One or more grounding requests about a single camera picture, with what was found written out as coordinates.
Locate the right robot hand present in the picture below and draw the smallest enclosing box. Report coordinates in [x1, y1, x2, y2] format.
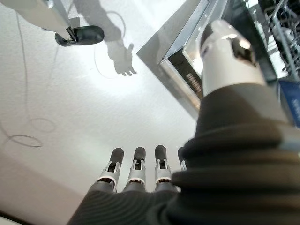
[67, 20, 300, 225]

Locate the dark metal bracket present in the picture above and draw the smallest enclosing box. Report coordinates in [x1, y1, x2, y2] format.
[55, 25, 105, 47]

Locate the dishwasher wire rack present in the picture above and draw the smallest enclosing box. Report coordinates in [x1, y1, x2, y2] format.
[254, 0, 300, 79]

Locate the thin white floor cable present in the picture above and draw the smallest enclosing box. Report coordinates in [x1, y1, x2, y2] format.
[0, 11, 58, 148]

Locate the blue box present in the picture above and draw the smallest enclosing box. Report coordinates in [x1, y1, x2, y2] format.
[278, 79, 300, 129]

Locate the open dishwasher door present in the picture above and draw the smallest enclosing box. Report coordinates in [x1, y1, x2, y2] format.
[137, 0, 279, 119]

